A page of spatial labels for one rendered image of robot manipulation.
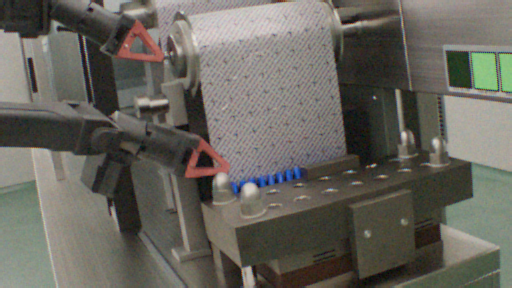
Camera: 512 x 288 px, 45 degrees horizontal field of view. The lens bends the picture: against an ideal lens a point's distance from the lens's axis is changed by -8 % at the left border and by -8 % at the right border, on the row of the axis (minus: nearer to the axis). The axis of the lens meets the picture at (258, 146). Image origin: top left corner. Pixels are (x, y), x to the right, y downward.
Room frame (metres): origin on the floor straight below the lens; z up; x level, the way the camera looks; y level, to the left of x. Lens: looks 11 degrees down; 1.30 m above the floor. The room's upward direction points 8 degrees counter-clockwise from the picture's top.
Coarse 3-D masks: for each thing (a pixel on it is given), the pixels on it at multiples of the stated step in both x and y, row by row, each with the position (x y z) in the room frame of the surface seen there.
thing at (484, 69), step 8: (472, 56) 0.87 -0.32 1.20; (480, 56) 0.86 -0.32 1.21; (488, 56) 0.84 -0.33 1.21; (480, 64) 0.86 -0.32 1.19; (488, 64) 0.84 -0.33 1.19; (480, 72) 0.86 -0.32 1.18; (488, 72) 0.84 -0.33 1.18; (480, 80) 0.86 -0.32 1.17; (488, 80) 0.84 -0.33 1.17; (496, 80) 0.83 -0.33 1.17; (488, 88) 0.85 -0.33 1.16; (496, 88) 0.83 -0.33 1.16
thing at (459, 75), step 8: (448, 56) 0.93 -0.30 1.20; (456, 56) 0.91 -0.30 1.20; (464, 56) 0.89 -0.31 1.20; (448, 64) 0.93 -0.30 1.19; (456, 64) 0.91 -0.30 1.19; (464, 64) 0.89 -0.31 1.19; (456, 72) 0.91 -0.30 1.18; (464, 72) 0.89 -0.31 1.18; (456, 80) 0.91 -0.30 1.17; (464, 80) 0.90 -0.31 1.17
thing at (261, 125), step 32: (320, 64) 1.09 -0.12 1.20; (224, 96) 1.04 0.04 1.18; (256, 96) 1.05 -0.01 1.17; (288, 96) 1.07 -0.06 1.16; (320, 96) 1.09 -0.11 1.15; (224, 128) 1.03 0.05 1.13; (256, 128) 1.05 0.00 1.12; (288, 128) 1.07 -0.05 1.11; (320, 128) 1.09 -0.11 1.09; (256, 160) 1.05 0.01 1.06; (288, 160) 1.07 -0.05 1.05; (320, 160) 1.09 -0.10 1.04
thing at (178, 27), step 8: (328, 16) 1.12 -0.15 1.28; (176, 24) 1.07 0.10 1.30; (176, 32) 1.08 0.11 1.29; (184, 32) 1.04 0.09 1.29; (184, 40) 1.04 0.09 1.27; (192, 56) 1.03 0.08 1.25; (192, 64) 1.03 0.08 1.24; (192, 72) 1.03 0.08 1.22; (184, 80) 1.07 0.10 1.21; (192, 80) 1.04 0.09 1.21; (184, 88) 1.08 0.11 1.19
